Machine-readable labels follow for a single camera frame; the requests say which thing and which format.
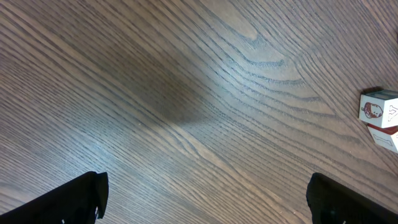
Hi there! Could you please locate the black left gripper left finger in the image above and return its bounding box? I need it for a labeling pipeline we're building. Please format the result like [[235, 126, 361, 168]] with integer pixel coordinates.
[[1, 171, 109, 224]]

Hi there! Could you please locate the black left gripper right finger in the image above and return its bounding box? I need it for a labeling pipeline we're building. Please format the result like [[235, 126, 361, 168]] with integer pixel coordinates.
[[306, 172, 397, 224]]

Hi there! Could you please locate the plain white wooden block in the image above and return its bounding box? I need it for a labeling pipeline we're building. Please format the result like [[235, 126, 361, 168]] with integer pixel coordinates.
[[367, 124, 397, 153]]

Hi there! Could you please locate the yellow side picture block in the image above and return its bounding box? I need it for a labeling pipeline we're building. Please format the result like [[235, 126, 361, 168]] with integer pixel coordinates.
[[359, 90, 397, 128]]

